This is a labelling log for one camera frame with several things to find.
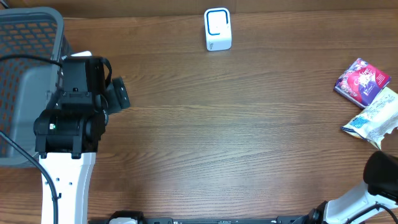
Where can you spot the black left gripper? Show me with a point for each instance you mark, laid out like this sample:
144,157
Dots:
117,98

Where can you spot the red purple pad package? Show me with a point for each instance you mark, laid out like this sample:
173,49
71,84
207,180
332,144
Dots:
361,83

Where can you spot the yellow snack chip bag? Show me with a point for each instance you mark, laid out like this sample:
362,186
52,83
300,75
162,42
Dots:
376,120

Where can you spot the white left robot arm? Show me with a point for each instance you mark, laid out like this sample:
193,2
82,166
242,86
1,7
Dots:
67,141

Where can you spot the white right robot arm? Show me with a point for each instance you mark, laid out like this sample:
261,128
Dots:
375,194

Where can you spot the white barcode scanner stand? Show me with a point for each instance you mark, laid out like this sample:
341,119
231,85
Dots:
218,32

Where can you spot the grey plastic mesh basket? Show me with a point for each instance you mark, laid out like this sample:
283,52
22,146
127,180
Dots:
27,84

